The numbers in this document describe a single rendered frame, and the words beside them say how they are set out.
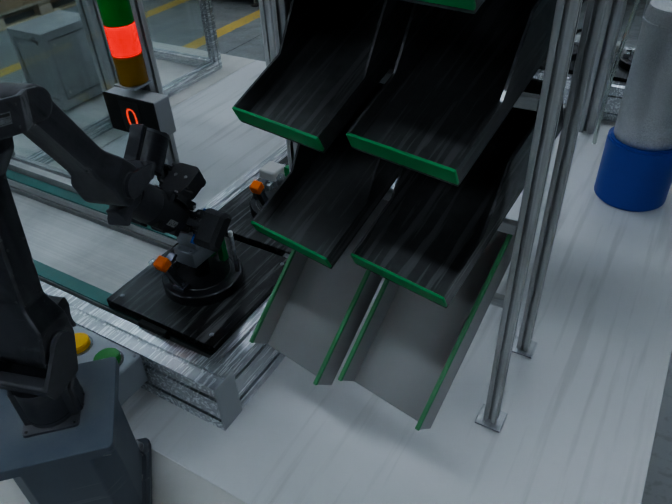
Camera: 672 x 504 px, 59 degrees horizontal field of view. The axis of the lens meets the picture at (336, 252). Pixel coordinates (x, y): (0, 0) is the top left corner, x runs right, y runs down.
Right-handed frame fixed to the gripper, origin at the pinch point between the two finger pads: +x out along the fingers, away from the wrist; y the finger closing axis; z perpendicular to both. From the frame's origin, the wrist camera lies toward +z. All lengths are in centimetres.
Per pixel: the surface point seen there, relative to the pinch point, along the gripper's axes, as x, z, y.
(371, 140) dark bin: -27.7, 12.1, -38.1
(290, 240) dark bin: -16.1, 1.1, -27.0
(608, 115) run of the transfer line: 91, 74, -49
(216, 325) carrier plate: 2.5, -14.0, -9.4
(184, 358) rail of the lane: -1.5, -20.2, -8.7
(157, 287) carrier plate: 4.2, -12.1, 6.0
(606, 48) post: 68, 81, -45
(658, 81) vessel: 41, 60, -60
